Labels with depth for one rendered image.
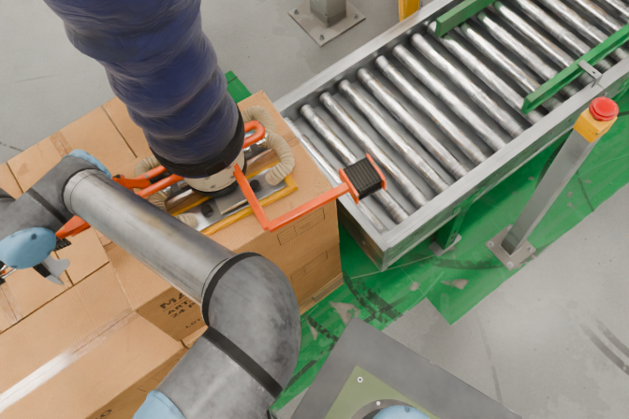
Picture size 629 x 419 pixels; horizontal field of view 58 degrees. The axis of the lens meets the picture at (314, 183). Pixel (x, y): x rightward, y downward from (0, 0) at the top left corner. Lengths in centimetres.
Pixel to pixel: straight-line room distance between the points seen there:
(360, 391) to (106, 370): 84
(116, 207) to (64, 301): 113
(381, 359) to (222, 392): 96
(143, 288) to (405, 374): 71
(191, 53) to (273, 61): 195
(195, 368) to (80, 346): 134
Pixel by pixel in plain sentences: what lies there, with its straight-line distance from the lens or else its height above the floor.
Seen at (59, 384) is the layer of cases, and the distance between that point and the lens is 200.
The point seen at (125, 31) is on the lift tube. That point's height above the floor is 165.
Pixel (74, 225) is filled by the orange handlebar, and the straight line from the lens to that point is 148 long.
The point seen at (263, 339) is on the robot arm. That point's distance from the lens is 66.
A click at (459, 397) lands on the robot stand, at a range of 159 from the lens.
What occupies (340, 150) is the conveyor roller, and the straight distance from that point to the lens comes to 203.
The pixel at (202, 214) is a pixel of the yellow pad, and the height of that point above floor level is 97.
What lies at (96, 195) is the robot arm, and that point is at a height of 149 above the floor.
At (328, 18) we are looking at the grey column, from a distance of 304.
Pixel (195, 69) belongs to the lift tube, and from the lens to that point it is 108.
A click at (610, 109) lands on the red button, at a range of 165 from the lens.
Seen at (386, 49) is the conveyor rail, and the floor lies 56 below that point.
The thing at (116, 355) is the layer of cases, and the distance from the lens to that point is 194.
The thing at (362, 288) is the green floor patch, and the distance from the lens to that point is 240.
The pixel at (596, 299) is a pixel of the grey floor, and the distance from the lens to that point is 257.
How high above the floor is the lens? 231
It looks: 63 degrees down
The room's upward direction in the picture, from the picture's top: 9 degrees counter-clockwise
